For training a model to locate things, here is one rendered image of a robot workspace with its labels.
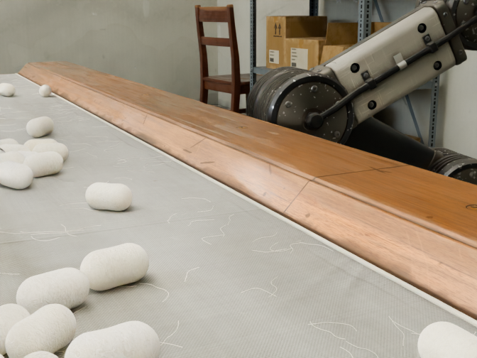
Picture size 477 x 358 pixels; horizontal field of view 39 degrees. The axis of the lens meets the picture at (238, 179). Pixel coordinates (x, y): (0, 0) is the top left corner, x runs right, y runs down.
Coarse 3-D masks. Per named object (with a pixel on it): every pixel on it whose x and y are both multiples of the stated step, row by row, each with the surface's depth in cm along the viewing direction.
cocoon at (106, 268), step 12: (96, 252) 34; (108, 252) 34; (120, 252) 34; (132, 252) 35; (144, 252) 35; (84, 264) 34; (96, 264) 34; (108, 264) 34; (120, 264) 34; (132, 264) 34; (144, 264) 35; (96, 276) 33; (108, 276) 34; (120, 276) 34; (132, 276) 35; (96, 288) 34; (108, 288) 34
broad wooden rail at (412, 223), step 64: (64, 64) 147; (128, 128) 79; (192, 128) 67; (256, 128) 67; (256, 192) 51; (320, 192) 45; (384, 192) 43; (448, 192) 43; (384, 256) 37; (448, 256) 34
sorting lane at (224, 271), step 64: (0, 128) 83; (64, 128) 82; (0, 192) 53; (64, 192) 53; (192, 192) 53; (0, 256) 39; (64, 256) 39; (192, 256) 39; (256, 256) 39; (320, 256) 39; (128, 320) 31; (192, 320) 31; (256, 320) 31; (320, 320) 31; (384, 320) 31; (448, 320) 31
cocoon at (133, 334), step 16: (80, 336) 25; (96, 336) 25; (112, 336) 25; (128, 336) 26; (144, 336) 26; (80, 352) 25; (96, 352) 25; (112, 352) 25; (128, 352) 25; (144, 352) 26
